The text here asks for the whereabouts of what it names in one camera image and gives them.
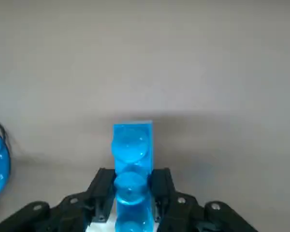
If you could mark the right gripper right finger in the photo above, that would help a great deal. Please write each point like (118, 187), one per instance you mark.
(183, 215)

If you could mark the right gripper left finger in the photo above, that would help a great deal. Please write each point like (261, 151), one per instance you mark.
(62, 212)

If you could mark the blue three-stud block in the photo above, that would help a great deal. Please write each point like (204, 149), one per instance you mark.
(133, 149)

